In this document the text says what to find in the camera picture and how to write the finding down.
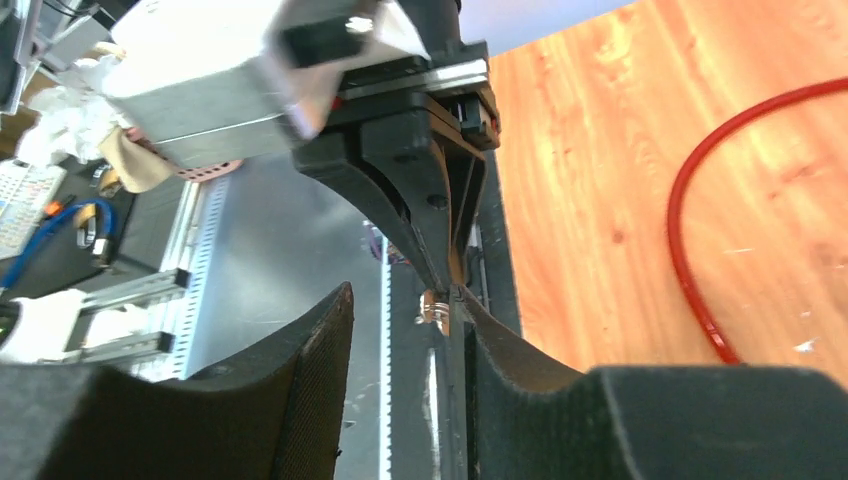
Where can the blue cable off table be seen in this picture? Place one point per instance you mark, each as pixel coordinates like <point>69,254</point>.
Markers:
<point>50,227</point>

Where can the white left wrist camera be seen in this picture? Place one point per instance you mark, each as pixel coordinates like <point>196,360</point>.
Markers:
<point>209,82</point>

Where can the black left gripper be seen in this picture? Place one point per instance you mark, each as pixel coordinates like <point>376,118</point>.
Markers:
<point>391,170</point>

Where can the small brass padlock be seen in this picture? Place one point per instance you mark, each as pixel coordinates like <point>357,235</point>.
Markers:
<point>433,311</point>

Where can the red cable lock black body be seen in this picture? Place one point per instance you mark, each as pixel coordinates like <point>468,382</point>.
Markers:
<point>756,227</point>

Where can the slotted white cable duct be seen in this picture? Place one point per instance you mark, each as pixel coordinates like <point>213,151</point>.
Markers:
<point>190,247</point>

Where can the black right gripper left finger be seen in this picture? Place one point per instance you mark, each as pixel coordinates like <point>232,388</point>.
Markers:
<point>270,411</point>

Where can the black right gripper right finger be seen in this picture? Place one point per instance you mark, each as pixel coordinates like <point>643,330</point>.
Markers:
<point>532,417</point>

